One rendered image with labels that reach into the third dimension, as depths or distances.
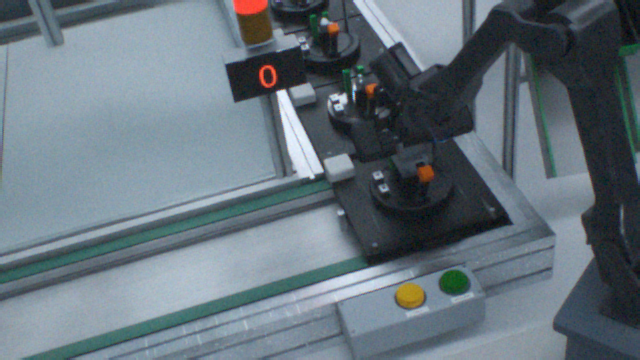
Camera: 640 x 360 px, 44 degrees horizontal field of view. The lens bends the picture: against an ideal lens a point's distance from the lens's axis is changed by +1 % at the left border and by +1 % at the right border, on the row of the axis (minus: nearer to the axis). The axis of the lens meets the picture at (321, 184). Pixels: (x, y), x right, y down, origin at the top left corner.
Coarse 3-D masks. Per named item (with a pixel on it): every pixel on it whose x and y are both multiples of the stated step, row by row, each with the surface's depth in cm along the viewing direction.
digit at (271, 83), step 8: (272, 56) 120; (256, 64) 120; (264, 64) 120; (272, 64) 121; (280, 64) 121; (256, 72) 121; (264, 72) 121; (272, 72) 122; (280, 72) 122; (256, 80) 122; (264, 80) 122; (272, 80) 122; (280, 80) 123; (256, 88) 123; (264, 88) 123; (272, 88) 123
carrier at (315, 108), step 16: (352, 80) 160; (368, 80) 159; (304, 96) 155; (320, 96) 157; (336, 96) 150; (352, 96) 152; (304, 112) 154; (320, 112) 153; (336, 112) 147; (352, 112) 148; (384, 112) 147; (304, 128) 151; (320, 128) 149; (336, 128) 148; (320, 144) 145; (336, 144) 145; (352, 144) 144; (320, 160) 142; (352, 160) 143
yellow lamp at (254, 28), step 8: (264, 8) 116; (240, 16) 116; (248, 16) 115; (256, 16) 115; (264, 16) 116; (240, 24) 117; (248, 24) 116; (256, 24) 116; (264, 24) 117; (240, 32) 118; (248, 32) 117; (256, 32) 117; (264, 32) 117; (272, 32) 119; (248, 40) 118; (256, 40) 118; (264, 40) 118
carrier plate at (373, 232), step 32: (384, 160) 139; (448, 160) 137; (352, 192) 134; (480, 192) 130; (352, 224) 128; (384, 224) 127; (416, 224) 126; (448, 224) 125; (480, 224) 124; (384, 256) 123
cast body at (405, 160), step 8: (400, 144) 123; (424, 144) 125; (400, 152) 124; (408, 152) 125; (416, 152) 125; (424, 152) 125; (400, 160) 125; (408, 160) 125; (416, 160) 125; (424, 160) 125; (400, 168) 126; (408, 168) 125; (416, 168) 125; (408, 176) 126
